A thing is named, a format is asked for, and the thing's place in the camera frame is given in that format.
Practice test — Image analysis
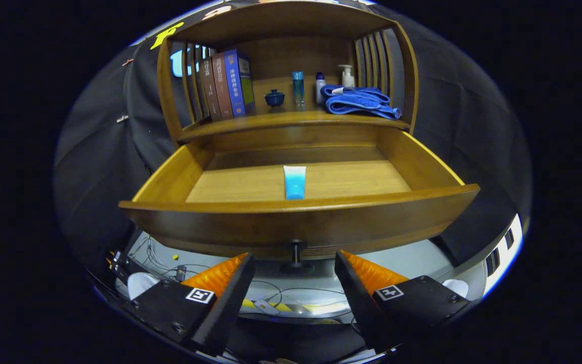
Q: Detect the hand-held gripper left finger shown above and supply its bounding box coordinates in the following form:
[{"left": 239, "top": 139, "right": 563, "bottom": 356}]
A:
[{"left": 124, "top": 253, "right": 256, "bottom": 357}]

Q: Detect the dark brown book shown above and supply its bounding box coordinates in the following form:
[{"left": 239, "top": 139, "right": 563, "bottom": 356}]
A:
[{"left": 199, "top": 58, "right": 222, "bottom": 122}]

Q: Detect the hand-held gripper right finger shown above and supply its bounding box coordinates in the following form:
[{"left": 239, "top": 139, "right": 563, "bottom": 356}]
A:
[{"left": 334, "top": 250, "right": 471, "bottom": 354}]

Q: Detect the wooden countertop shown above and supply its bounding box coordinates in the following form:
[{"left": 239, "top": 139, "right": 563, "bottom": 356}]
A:
[{"left": 177, "top": 76, "right": 411, "bottom": 143}]

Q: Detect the wooden drawer with black knob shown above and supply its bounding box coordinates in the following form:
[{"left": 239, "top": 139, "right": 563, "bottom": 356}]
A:
[{"left": 118, "top": 125, "right": 481, "bottom": 275}]

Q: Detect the reddish brown book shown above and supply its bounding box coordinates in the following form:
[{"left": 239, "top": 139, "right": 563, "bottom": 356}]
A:
[{"left": 212, "top": 53, "right": 234, "bottom": 120}]

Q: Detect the white shoe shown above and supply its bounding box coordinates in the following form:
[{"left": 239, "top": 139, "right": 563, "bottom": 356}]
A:
[
  {"left": 443, "top": 279, "right": 469, "bottom": 299},
  {"left": 128, "top": 272, "right": 161, "bottom": 300}
]

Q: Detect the wooden cabinet with slatted sides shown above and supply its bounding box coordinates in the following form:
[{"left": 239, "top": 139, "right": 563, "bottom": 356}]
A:
[{"left": 157, "top": 0, "right": 419, "bottom": 152}]

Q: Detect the yellow black striped tape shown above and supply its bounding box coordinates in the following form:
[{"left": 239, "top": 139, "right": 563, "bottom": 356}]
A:
[{"left": 240, "top": 298, "right": 345, "bottom": 317}]

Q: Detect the white pump bottle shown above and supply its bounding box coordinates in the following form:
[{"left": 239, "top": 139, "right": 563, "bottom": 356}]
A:
[{"left": 338, "top": 64, "right": 356, "bottom": 88}]

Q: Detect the white slotted panel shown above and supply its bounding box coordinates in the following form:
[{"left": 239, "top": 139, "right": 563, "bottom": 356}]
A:
[{"left": 484, "top": 215, "right": 523, "bottom": 296}]

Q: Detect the grey floor cable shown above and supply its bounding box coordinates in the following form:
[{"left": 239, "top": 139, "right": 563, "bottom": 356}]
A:
[{"left": 248, "top": 280, "right": 355, "bottom": 319}]

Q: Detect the blue book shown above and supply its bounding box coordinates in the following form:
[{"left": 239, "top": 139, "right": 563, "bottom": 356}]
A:
[{"left": 223, "top": 49, "right": 257, "bottom": 118}]

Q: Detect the clear blue glass bottle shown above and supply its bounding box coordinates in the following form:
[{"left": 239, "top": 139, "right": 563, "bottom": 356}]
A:
[{"left": 292, "top": 71, "right": 305, "bottom": 107}]

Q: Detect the blue squeeze tube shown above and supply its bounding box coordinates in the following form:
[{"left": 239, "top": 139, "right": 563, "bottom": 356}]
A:
[{"left": 283, "top": 165, "right": 307, "bottom": 200}]

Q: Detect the folded blue towel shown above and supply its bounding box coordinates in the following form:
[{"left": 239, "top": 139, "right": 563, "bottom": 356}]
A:
[{"left": 320, "top": 84, "right": 402, "bottom": 120}]

